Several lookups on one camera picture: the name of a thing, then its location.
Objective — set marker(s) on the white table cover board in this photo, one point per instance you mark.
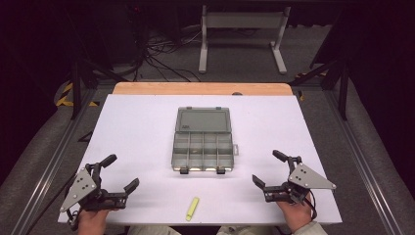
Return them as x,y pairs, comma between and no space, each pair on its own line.
137,130

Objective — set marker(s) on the white metal stand frame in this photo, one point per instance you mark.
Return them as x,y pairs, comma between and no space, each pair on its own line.
243,21

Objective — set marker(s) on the person's left hand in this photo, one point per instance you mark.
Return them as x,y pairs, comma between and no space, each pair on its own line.
91,222

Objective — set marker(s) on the person's right hand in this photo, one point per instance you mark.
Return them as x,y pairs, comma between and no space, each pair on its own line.
295,215

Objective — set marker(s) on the yellow black hazard tape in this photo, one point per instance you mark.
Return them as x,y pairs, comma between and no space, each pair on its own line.
67,98

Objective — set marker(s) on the clear grey plastic organizer box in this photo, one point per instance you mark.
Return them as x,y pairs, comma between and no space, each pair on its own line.
203,143

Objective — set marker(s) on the aluminium floor rail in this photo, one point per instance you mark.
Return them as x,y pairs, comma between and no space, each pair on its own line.
49,169
362,156

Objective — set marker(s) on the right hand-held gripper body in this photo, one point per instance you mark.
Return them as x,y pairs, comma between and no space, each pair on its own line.
306,179

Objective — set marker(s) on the black metal stand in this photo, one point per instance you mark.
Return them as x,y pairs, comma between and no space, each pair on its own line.
76,88
339,81

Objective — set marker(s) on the yellow highlighter pen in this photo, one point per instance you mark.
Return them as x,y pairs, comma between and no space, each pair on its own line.
192,209

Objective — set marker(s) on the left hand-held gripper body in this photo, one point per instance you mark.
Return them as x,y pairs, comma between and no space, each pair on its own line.
81,186

